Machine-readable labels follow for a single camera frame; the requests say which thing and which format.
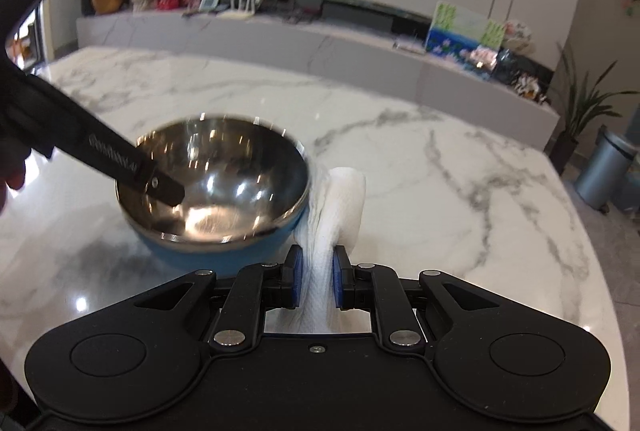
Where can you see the grey set-top box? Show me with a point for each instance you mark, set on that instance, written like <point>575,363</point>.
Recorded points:
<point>410,46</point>

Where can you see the white desk clock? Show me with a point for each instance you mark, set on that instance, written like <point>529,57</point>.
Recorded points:
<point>210,2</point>

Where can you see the long-leaf potted plant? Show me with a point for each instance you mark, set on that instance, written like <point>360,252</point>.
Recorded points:
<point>565,151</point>

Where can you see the lotus pond painting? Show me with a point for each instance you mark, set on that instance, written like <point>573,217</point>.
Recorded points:
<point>457,28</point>

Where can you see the red box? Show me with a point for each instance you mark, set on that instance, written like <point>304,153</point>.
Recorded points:
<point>168,1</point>

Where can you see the white towel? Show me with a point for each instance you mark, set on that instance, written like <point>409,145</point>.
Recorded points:
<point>345,206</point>

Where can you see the white router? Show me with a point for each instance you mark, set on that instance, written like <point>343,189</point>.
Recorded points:
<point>237,13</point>

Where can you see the round paper fan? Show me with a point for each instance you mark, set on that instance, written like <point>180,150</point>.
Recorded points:
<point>519,38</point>

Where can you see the person's left hand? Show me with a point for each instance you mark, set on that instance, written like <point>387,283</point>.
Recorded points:
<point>12,171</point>

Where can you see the white marble media console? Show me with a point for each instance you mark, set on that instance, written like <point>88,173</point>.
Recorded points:
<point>300,46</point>

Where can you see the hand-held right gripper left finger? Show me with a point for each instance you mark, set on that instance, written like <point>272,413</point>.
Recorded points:
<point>296,278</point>

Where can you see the pink card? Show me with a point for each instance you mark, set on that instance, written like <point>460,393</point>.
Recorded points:
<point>190,1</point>

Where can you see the black and white toy figures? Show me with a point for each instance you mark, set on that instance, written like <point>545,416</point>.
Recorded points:
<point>530,87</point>

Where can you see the glass jar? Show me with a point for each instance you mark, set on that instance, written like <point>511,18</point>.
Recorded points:
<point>505,66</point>

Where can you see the blue steel bowl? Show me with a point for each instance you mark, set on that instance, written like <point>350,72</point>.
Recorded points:
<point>230,181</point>

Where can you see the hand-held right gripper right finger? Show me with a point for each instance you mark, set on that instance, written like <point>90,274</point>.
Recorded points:
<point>340,278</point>

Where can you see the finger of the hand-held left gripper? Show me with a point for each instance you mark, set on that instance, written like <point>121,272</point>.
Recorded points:
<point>169,191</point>

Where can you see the small colourful photo box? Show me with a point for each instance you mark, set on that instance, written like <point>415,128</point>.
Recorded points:
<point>481,58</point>

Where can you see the grey metal trash bin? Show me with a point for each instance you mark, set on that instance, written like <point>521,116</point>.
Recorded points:
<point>602,171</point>

